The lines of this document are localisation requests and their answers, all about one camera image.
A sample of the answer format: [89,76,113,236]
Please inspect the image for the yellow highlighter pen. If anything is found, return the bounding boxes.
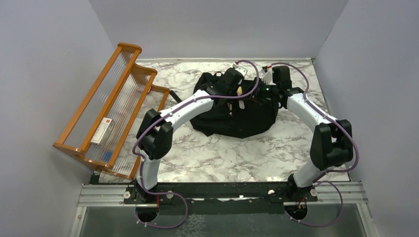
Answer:
[237,86,243,96]

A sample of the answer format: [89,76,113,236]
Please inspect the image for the white red small box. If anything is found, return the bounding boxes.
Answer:
[90,118,114,146]

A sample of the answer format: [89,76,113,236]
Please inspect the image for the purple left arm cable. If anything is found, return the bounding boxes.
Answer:
[132,60,261,230]

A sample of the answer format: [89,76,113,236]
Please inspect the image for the blue eraser in rack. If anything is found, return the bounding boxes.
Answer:
[103,151,113,163]

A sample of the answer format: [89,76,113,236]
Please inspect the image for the black metal base rail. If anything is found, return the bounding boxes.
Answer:
[123,182,317,215]

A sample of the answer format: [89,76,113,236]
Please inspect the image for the white pencil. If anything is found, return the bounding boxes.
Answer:
[238,100,245,110]

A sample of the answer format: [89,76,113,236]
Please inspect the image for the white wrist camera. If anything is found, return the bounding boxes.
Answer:
[261,71,273,84]
[232,64,248,77]

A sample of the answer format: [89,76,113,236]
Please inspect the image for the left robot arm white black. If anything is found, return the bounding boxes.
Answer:
[132,66,248,203]

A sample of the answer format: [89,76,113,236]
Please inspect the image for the black student backpack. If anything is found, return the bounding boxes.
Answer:
[190,72,279,138]

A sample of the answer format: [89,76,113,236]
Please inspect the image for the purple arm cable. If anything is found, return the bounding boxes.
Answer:
[263,63,360,228]
[132,60,261,230]

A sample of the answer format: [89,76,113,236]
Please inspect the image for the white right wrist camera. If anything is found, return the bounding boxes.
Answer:
[261,71,273,84]

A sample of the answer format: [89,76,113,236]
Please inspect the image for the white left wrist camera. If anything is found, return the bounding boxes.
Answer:
[232,64,248,77]

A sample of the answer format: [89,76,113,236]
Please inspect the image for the orange wooden rack shelf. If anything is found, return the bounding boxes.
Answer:
[53,42,169,180]

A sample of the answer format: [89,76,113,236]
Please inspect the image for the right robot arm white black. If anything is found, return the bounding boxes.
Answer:
[258,63,353,201]

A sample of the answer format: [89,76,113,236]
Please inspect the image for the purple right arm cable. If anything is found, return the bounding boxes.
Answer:
[263,63,360,228]

